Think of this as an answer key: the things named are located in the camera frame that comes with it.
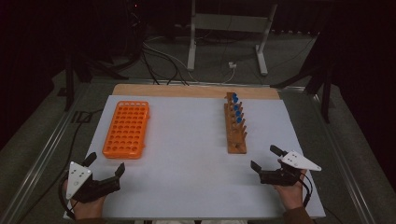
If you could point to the person's right hand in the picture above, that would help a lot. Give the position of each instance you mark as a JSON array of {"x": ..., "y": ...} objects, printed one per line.
[{"x": 291, "y": 196}]

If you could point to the orange plastic test tube rack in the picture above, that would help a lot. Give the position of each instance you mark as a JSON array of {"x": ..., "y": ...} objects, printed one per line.
[{"x": 126, "y": 130}]

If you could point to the white metal stand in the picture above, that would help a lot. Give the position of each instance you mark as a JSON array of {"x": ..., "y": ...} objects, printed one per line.
[{"x": 230, "y": 22}]

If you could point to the blue-capped clear test tube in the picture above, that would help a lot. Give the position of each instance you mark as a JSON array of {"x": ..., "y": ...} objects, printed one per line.
[
  {"x": 234, "y": 95},
  {"x": 237, "y": 113},
  {"x": 235, "y": 100},
  {"x": 236, "y": 107},
  {"x": 239, "y": 119}
]

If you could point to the aluminium table frame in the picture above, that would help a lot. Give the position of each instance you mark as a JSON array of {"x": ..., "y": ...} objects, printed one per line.
[{"x": 42, "y": 155}]

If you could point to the wooden test tube rack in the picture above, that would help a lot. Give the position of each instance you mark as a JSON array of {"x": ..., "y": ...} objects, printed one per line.
[{"x": 236, "y": 144}]

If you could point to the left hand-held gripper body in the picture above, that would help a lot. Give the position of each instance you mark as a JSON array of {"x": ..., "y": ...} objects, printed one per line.
[{"x": 79, "y": 179}]

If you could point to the black tripod stand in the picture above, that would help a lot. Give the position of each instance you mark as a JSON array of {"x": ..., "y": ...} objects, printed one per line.
[
  {"x": 70, "y": 77},
  {"x": 325, "y": 93}
]

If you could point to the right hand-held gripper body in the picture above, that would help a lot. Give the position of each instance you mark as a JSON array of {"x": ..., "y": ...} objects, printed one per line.
[{"x": 278, "y": 177}]

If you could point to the white power plug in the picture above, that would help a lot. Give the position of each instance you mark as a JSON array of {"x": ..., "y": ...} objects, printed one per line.
[{"x": 232, "y": 65}]

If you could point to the person's left hand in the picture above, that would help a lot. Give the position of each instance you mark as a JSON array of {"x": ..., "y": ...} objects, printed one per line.
[{"x": 87, "y": 210}]

